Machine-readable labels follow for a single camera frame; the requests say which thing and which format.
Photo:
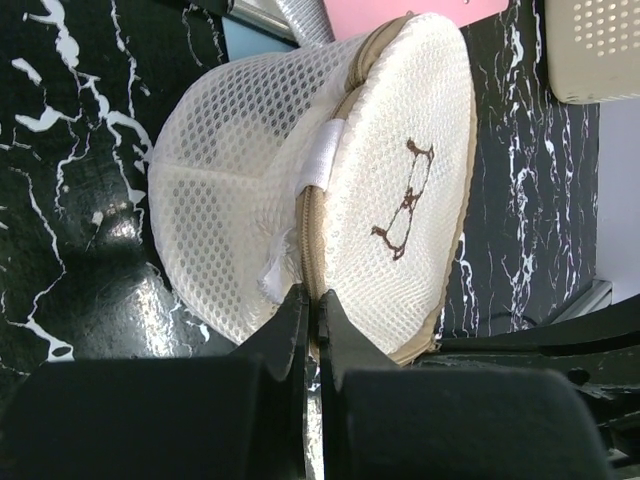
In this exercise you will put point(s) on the cream plastic laundry basket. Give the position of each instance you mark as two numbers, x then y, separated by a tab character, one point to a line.
592	49

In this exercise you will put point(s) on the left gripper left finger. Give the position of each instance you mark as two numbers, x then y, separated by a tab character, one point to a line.
238	416

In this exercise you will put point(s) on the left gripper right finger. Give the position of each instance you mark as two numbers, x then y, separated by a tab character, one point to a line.
381	421

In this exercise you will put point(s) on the light blue board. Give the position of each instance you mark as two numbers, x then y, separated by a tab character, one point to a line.
243	41

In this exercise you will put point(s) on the mesh laundry bag with glasses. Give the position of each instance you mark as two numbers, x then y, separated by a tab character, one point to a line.
345	167

